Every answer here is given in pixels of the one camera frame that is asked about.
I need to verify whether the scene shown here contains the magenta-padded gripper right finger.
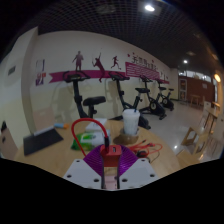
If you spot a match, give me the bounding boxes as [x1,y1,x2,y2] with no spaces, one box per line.
[116,145,159,191]

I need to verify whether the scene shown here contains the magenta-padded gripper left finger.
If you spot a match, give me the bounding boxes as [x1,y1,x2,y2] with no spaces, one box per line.
[62,145,105,190]

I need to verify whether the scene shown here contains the red cable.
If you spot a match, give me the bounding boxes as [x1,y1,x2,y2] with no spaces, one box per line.
[70,117,164,160]

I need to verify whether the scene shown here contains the pink power strip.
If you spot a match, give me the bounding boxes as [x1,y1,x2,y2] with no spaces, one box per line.
[105,179,118,190]

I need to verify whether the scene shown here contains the green wet wipes pack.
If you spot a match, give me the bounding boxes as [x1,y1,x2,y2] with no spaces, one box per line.
[70,131,108,151]

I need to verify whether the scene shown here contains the brown round coaster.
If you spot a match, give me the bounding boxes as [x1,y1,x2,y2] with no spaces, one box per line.
[113,132,140,145]

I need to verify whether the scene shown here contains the white flat box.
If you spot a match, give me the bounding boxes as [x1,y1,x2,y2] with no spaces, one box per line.
[84,117,108,134]

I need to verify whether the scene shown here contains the orange and blue marker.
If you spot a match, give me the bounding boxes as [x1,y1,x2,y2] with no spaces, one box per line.
[53,122,71,130]

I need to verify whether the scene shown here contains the white cup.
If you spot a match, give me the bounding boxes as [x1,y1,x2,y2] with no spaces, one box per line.
[121,108,141,137]

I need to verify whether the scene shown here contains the light wooden chair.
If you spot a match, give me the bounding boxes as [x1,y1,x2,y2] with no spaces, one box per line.
[33,106,56,131]

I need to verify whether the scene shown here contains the wooden stool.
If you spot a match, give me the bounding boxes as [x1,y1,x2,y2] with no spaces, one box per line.
[181,124,206,154]

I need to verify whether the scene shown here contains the wooden chair with black edge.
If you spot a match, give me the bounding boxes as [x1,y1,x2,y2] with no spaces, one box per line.
[0,120,18,159]

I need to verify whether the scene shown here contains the wooden tables and chairs group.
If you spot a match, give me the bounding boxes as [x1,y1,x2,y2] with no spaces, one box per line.
[188,94,224,158]

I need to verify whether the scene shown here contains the ceiling lights group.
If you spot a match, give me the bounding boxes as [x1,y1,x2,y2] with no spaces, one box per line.
[143,3,223,84]

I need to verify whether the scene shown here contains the black cable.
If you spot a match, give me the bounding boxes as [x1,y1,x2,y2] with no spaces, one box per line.
[136,149,152,160]

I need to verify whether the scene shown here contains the red and white wall poster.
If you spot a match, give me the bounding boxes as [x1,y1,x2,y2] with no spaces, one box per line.
[35,73,46,87]

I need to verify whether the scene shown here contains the white and blue wall poster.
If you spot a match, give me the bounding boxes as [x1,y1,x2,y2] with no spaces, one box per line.
[36,59,46,74]

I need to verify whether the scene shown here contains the dark wall sign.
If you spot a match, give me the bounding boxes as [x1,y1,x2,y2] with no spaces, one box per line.
[7,65,17,76]

